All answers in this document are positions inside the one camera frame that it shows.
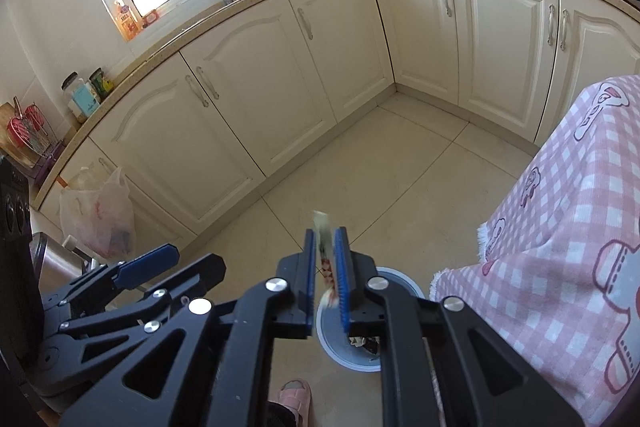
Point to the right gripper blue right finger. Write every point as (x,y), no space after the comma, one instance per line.
(343,285)

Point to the pink slipper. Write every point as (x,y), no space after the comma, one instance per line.
(292,406)

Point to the hanging clear plastic bag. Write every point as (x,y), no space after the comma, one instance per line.
(96,209)

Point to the cream lower kitchen cabinets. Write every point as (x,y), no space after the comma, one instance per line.
(229,105)

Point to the snack wrapper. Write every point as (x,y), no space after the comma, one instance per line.
(324,240)

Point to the red dish rack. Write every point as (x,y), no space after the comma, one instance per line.
(30,130)

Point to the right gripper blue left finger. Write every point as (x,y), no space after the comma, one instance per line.
(307,277)

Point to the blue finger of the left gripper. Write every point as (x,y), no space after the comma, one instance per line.
(133,273)

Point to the pink checkered cartoon tablecloth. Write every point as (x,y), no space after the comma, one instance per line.
(558,275)

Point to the glass jar with lid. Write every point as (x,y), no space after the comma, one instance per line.
(81,96)

